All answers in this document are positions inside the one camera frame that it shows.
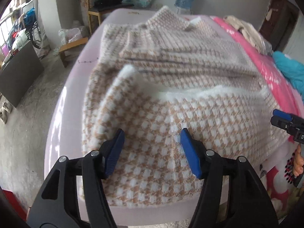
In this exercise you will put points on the pink floral fleece blanket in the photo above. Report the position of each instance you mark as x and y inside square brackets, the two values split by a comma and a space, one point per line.
[276, 171]

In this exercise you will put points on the person right hand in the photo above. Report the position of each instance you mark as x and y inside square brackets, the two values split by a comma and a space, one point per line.
[298, 162]

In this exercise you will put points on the dark grey board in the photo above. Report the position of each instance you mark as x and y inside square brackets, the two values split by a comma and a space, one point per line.
[19, 74]

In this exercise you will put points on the beige garment pile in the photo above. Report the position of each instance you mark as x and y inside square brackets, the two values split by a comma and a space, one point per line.
[251, 35]

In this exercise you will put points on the pink balloon print mattress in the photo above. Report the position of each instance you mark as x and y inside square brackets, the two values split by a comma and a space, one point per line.
[68, 113]

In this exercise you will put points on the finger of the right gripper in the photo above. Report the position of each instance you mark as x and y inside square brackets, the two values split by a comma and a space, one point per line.
[283, 115]
[284, 123]

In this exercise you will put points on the teal garment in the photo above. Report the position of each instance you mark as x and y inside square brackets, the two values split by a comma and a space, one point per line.
[291, 69]

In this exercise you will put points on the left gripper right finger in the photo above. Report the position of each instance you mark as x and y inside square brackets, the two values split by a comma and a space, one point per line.
[248, 202]

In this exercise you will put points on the beige white houndstooth coat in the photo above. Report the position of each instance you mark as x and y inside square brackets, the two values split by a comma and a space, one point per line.
[175, 104]

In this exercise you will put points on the bicycle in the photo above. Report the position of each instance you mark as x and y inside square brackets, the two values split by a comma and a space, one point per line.
[32, 29]

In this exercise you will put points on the black garment on chair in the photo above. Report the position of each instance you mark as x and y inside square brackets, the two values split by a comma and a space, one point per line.
[104, 3]

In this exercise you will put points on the white water dispenser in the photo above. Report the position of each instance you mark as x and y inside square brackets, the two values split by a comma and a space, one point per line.
[183, 11]

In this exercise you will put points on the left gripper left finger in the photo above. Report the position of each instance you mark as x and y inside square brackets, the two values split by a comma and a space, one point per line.
[56, 204]

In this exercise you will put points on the dark brown wooden door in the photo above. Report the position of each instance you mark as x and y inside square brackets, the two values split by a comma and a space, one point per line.
[279, 23]

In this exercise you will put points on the white plastic bag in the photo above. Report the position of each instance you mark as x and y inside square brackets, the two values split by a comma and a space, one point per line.
[71, 35]

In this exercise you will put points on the small wooden stool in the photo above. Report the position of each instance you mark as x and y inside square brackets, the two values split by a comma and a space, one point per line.
[69, 46]

